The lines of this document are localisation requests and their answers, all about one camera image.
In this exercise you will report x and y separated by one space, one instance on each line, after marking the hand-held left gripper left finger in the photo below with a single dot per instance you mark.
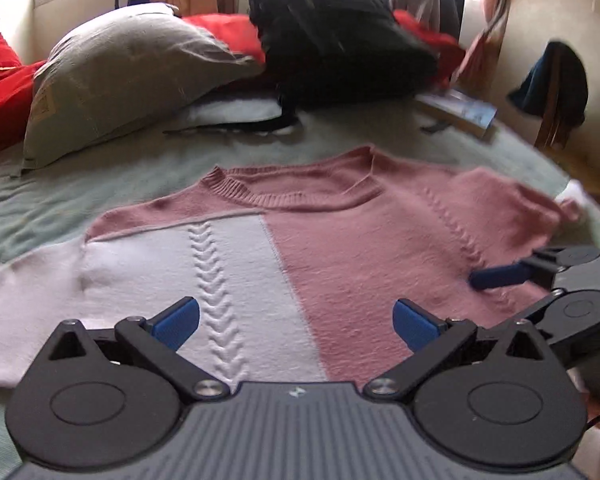
177 322

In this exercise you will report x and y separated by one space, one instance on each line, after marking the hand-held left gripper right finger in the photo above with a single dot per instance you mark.
415 325

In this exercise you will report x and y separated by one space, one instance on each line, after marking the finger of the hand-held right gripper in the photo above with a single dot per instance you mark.
500 276
547 310

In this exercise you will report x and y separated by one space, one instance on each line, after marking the pink and white sweater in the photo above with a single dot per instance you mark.
355 240

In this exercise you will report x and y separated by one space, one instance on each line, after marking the wooden chair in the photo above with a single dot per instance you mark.
550 130

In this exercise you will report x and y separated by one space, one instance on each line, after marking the blue cover book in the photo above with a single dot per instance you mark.
460 110

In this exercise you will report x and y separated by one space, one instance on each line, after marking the dark blue garment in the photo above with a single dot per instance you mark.
555 80

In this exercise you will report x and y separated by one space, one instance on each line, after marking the white cloth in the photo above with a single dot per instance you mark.
230 112

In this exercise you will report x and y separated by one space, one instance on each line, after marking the orange curtain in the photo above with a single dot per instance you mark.
490 20

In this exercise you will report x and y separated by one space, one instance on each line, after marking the grey-green pillow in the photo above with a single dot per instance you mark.
125 70

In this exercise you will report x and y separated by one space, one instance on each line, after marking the black backpack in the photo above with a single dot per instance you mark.
340 45

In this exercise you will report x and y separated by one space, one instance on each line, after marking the red quilt with gold trim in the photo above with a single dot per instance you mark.
5 90

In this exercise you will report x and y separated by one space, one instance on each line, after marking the red pillow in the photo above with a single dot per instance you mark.
220 30

